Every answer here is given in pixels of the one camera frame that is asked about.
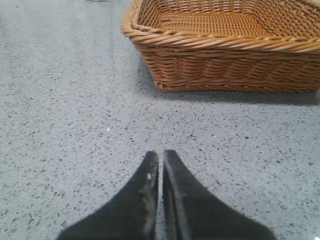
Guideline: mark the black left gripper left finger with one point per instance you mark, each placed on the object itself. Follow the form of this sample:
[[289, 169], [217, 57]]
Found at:
[[129, 215]]

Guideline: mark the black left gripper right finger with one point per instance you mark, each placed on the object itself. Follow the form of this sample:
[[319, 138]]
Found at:
[[193, 213]]

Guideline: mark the brown wicker basket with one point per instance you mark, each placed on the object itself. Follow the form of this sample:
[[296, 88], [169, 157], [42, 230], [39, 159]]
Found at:
[[268, 46]]

